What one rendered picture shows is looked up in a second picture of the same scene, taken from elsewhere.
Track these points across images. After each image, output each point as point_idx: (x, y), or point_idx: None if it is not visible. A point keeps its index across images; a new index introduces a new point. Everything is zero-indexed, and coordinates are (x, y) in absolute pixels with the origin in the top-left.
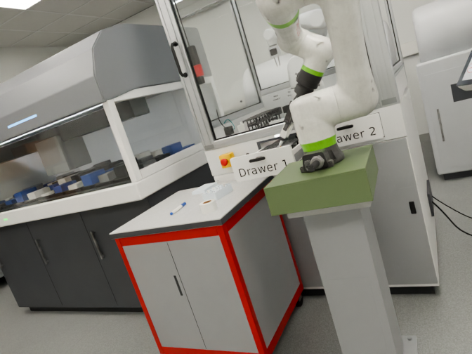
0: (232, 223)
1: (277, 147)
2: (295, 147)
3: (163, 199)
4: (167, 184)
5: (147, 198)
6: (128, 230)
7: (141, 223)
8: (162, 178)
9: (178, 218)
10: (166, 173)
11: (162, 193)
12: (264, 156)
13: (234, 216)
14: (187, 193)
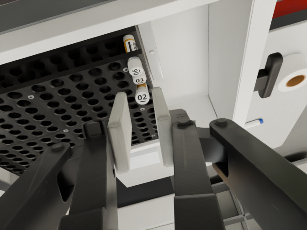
0: (299, 1)
1: (257, 46)
2: (98, 30)
3: (141, 185)
4: (129, 206)
5: (172, 190)
6: (289, 132)
7: (269, 135)
8: (137, 216)
9: (284, 99)
10: (126, 226)
11: (140, 194)
12: (277, 59)
13: (286, 12)
14: (146, 168)
